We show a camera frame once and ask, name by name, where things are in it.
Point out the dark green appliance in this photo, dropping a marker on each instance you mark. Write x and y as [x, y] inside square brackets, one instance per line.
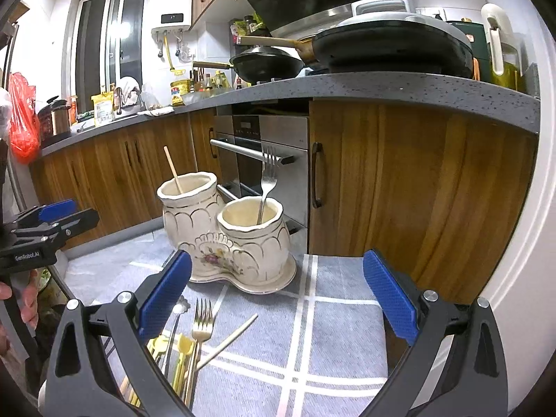
[467, 39]

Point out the stainless built-in oven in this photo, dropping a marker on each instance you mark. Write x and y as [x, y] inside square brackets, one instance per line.
[249, 169]

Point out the grey speckled countertop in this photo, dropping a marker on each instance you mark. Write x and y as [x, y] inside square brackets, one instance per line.
[391, 91]

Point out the person's left hand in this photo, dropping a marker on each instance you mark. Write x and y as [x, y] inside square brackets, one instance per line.
[31, 299]

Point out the black electric griddle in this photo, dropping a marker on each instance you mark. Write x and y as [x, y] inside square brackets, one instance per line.
[391, 47]

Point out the cream ceramic double utensil holder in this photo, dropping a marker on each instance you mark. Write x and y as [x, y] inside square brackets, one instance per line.
[195, 226]

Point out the yellow food bag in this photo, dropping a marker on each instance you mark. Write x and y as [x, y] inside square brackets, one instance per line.
[104, 110]

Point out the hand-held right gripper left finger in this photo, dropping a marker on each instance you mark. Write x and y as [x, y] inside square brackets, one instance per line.
[167, 291]

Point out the wide wooden cabinet door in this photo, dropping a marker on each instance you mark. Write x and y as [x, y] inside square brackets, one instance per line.
[412, 182]

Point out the dark pressure cooker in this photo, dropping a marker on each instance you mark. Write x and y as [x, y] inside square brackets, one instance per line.
[56, 119]

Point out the row of condiment bottles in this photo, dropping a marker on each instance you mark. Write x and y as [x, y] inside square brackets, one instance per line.
[208, 82]

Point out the silver metal fork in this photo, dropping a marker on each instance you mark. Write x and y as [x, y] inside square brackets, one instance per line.
[268, 182]

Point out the clear food container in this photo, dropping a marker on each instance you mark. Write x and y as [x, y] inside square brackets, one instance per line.
[193, 98]

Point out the red plastic bag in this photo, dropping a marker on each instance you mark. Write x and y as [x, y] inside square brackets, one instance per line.
[24, 130]

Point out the sliding glass window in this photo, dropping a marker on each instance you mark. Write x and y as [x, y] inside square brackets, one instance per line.
[93, 43]

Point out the white water heater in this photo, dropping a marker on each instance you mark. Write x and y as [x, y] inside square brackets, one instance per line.
[173, 4]

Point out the white hanging cloth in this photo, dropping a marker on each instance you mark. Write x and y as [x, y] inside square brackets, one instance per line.
[129, 89]

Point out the white-capped oil dispenser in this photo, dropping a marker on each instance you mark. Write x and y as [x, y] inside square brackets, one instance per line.
[495, 30]

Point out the black wok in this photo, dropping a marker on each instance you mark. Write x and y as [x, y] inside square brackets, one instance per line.
[269, 67]

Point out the narrow wooden cabinet door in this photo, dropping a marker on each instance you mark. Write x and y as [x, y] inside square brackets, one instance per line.
[202, 169]

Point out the yellow cooking oil bottle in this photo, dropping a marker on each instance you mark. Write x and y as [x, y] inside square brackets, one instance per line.
[178, 93]

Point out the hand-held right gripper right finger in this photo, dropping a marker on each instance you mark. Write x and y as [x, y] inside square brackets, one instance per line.
[391, 299]

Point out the grey plaid cloth mat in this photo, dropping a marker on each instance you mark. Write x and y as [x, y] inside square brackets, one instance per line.
[339, 334]

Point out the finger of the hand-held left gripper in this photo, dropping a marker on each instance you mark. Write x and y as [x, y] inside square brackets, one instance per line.
[56, 211]
[74, 223]

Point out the flower-shaped metal spoon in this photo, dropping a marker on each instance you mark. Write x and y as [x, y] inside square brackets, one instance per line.
[181, 305]

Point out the wooden chopstick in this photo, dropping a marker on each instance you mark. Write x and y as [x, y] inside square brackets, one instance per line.
[130, 393]
[173, 169]
[230, 341]

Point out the pale dish cloth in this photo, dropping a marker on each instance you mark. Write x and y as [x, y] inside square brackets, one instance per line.
[156, 111]

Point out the shelf of spice packets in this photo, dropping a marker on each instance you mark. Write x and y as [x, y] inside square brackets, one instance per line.
[249, 30]

